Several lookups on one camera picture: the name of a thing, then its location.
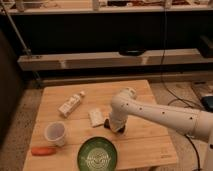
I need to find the black eraser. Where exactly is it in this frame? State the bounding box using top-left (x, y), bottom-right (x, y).
top-left (104, 119), bottom-right (125, 133)

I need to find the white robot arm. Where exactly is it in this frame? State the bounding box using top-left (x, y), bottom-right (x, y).
top-left (109, 87), bottom-right (213, 171)

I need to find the white plastic bottle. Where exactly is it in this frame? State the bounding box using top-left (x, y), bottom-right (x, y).
top-left (58, 91), bottom-right (85, 118)

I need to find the black object on shelf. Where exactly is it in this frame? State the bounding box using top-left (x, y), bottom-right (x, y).
top-left (119, 46), bottom-right (146, 56)

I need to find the wooden table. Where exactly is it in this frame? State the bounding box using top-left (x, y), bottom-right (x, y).
top-left (23, 80), bottom-right (178, 171)

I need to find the green patterned plate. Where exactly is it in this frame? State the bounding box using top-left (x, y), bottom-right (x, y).
top-left (77, 137), bottom-right (118, 171)

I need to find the clear plastic cup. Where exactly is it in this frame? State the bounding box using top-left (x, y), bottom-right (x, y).
top-left (44, 122), bottom-right (66, 147)

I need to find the grey metal shelf rack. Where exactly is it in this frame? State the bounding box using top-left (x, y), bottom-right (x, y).
top-left (0, 0), bottom-right (213, 84)

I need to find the orange carrot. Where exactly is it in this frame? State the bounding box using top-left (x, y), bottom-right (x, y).
top-left (31, 147), bottom-right (56, 156)

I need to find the blue box on floor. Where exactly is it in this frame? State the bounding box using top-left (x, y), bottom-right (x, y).
top-left (201, 95), bottom-right (213, 112)

